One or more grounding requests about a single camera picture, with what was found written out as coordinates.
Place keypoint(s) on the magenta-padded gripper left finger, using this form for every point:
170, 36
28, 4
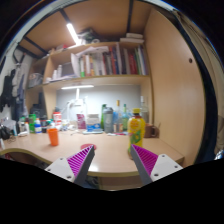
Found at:
80, 160

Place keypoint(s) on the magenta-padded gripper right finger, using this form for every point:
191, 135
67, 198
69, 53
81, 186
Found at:
146, 160

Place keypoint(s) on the yellow drink bottle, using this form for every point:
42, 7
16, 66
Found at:
136, 130

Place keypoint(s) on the brown mug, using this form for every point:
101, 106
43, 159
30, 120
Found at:
150, 131

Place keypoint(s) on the orange plastic cup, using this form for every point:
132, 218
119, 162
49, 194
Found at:
53, 137

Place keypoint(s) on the blue and white box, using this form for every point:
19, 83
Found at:
93, 124

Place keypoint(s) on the pink packet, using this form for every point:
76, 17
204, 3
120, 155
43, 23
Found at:
81, 121

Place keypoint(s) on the green-capped glass bottle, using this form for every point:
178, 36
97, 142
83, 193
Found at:
125, 118

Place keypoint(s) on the red and white canister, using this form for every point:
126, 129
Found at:
57, 118

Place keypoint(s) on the grey shaker bottle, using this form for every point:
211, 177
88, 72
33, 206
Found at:
108, 121

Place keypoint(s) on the tall clear white-capped bottle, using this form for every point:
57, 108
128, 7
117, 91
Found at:
144, 111

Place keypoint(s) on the green bottle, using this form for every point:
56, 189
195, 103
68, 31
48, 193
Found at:
102, 115

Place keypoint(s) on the gold-capped clear glass bottle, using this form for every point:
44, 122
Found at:
117, 118

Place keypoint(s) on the white bottle with blue label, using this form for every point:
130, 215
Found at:
38, 127

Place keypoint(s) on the green container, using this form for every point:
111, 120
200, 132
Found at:
32, 123

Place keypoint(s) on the under-shelf light bar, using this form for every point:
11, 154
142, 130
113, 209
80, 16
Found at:
77, 87

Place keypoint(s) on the hanging dark clothes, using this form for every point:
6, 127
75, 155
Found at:
16, 93

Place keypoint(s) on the ceiling light bar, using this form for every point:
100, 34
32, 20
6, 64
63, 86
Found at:
72, 33

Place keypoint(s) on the white wall power strip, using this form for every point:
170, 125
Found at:
76, 103

